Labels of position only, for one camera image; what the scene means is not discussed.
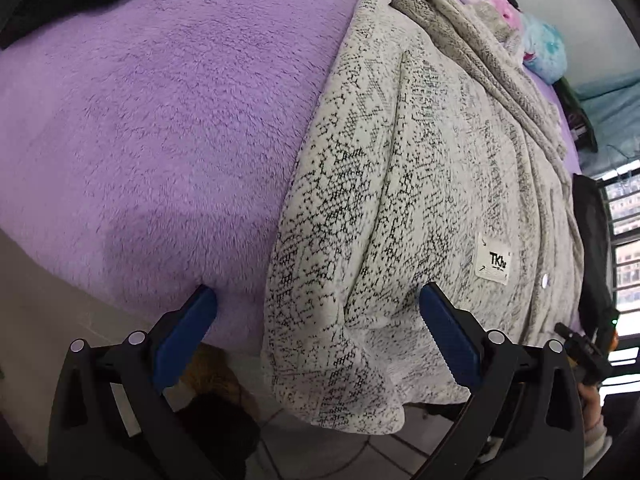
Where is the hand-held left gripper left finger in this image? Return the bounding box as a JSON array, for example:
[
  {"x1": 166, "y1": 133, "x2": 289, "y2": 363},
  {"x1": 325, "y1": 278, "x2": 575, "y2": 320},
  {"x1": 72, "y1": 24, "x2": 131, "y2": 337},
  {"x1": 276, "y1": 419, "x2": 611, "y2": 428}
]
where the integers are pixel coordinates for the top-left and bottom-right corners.
[{"x1": 47, "y1": 284, "x2": 221, "y2": 480}]

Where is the black garment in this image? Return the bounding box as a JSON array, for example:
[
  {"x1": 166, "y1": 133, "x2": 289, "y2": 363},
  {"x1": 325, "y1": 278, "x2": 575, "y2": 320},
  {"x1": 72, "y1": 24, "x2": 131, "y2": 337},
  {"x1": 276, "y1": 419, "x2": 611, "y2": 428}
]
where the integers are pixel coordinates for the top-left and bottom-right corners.
[{"x1": 571, "y1": 174, "x2": 621, "y2": 346}]

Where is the person's right hand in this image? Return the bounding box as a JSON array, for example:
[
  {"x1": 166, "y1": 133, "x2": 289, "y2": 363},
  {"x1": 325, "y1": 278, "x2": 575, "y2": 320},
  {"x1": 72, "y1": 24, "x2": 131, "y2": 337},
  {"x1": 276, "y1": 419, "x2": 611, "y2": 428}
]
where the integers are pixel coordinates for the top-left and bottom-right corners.
[{"x1": 577, "y1": 382, "x2": 603, "y2": 431}]

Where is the person's right forearm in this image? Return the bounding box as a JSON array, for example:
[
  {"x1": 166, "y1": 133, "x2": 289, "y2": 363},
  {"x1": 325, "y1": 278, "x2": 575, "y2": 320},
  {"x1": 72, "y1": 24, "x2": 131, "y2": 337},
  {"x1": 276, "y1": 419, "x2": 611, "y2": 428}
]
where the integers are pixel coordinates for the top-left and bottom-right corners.
[{"x1": 582, "y1": 422, "x2": 615, "y2": 463}]

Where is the brown fuzzy slipper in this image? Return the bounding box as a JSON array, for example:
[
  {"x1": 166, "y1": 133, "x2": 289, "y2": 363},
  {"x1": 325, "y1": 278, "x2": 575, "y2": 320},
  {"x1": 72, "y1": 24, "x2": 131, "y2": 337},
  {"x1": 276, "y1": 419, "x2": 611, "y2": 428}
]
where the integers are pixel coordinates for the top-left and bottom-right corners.
[{"x1": 182, "y1": 345, "x2": 246, "y2": 406}]

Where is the white speckled knit jacket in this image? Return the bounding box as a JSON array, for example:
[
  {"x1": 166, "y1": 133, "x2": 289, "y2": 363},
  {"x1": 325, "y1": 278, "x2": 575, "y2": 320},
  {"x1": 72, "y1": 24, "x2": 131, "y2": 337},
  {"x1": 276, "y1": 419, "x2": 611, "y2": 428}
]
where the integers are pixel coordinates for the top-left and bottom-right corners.
[{"x1": 260, "y1": 0, "x2": 586, "y2": 435}]

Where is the black shoe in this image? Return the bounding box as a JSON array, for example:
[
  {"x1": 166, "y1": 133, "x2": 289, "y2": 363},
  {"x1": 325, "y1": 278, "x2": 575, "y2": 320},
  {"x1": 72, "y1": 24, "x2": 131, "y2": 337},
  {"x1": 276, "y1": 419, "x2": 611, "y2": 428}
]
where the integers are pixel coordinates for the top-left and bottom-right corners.
[{"x1": 177, "y1": 392, "x2": 261, "y2": 480}]

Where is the black window railing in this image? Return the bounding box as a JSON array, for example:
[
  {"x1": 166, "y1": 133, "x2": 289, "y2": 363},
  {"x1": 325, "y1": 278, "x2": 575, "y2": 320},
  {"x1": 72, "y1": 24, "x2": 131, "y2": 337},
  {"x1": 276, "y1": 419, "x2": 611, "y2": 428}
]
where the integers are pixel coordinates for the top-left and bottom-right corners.
[{"x1": 597, "y1": 160, "x2": 640, "y2": 321}]

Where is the light blue curtain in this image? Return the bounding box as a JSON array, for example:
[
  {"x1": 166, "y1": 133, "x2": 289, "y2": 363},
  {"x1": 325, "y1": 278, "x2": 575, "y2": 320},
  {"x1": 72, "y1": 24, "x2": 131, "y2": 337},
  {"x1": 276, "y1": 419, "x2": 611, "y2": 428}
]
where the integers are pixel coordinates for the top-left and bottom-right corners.
[{"x1": 570, "y1": 67, "x2": 640, "y2": 176}]

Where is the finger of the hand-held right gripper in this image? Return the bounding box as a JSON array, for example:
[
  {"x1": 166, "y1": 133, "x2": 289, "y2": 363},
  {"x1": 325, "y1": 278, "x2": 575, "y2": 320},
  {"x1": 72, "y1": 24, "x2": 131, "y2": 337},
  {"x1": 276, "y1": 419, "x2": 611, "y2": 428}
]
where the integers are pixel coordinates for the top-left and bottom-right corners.
[{"x1": 554, "y1": 322, "x2": 583, "y2": 350}]

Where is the purple fleece bed blanket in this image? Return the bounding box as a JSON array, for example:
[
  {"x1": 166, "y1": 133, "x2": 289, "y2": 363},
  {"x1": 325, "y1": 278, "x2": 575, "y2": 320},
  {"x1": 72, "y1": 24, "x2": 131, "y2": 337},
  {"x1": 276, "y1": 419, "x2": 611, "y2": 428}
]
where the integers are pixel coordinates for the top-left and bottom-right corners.
[{"x1": 0, "y1": 0, "x2": 583, "y2": 356}]

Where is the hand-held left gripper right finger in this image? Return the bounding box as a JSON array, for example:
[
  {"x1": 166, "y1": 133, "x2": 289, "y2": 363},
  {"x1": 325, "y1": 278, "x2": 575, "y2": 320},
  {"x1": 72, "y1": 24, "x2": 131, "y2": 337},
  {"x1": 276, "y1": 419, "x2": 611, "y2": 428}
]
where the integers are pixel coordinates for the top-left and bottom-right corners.
[{"x1": 417, "y1": 281, "x2": 586, "y2": 480}]

